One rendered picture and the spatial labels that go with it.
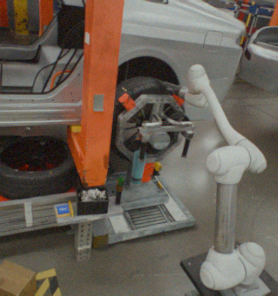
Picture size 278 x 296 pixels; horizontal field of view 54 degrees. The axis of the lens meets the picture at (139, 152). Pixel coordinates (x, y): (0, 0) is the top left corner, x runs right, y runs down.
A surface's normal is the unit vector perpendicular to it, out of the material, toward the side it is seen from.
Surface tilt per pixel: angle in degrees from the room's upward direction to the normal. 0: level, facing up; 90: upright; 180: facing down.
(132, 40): 90
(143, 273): 0
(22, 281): 0
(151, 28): 90
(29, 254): 0
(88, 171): 90
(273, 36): 64
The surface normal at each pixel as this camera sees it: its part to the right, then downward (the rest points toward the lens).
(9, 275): 0.15, -0.86
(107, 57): 0.38, 0.51
